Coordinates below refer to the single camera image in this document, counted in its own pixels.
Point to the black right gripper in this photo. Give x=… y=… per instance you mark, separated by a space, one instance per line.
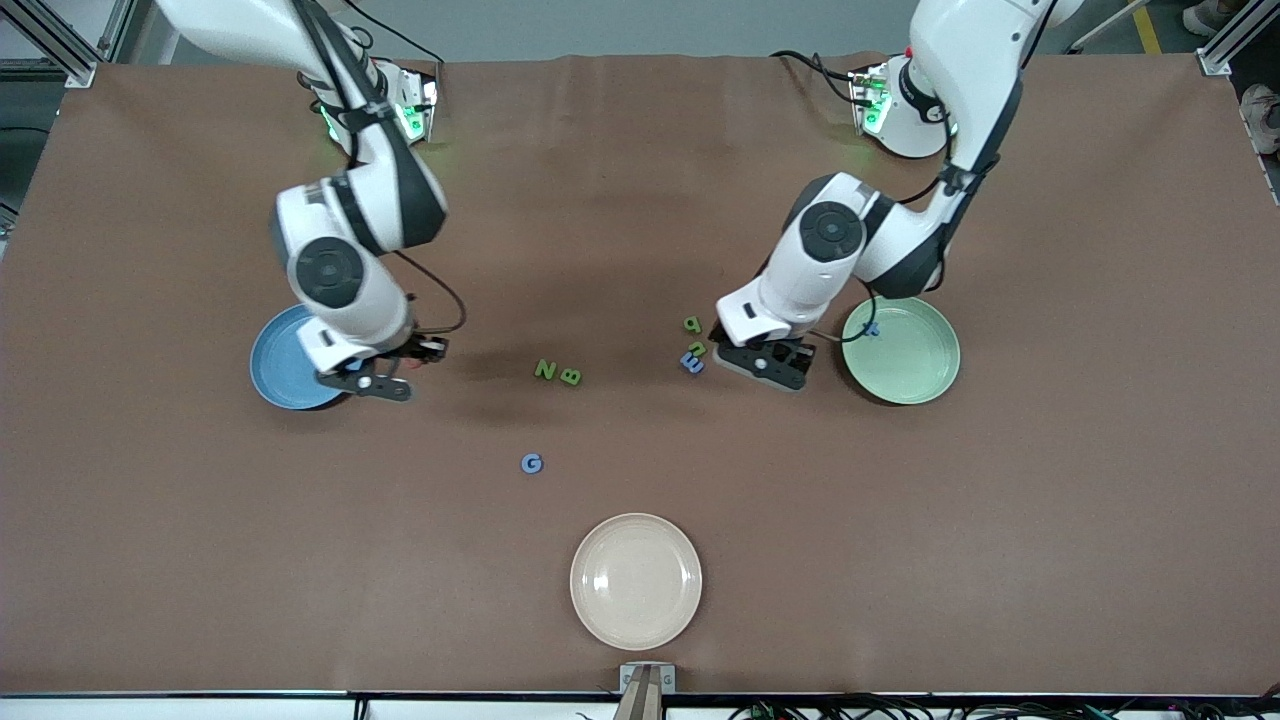
x=421 y=347

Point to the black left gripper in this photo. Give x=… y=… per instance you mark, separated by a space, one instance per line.
x=797 y=351

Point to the blue foam letter m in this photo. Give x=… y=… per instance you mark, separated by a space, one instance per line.
x=692 y=363

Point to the green foam letter B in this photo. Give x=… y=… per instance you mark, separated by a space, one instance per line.
x=571 y=377

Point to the blue foam letter G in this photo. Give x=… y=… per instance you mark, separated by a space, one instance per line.
x=532 y=463

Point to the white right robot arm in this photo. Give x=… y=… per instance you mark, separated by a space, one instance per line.
x=390 y=200

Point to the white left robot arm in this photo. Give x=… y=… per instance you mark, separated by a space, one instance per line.
x=965 y=70

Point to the blue plate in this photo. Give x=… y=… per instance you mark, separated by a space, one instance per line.
x=280 y=360

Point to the green plate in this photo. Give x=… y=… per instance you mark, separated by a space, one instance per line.
x=905 y=360

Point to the beige plate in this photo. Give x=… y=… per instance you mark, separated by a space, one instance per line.
x=635 y=580

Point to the light sneaker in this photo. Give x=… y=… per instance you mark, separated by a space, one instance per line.
x=1212 y=15
x=1262 y=118

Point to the grey mounting bracket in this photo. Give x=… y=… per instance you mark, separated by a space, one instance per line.
x=624 y=672

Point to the brown angled post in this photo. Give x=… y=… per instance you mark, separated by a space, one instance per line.
x=642 y=700

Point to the aluminium frame profile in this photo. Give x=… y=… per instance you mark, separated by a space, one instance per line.
x=60 y=50
x=115 y=25
x=1225 y=50

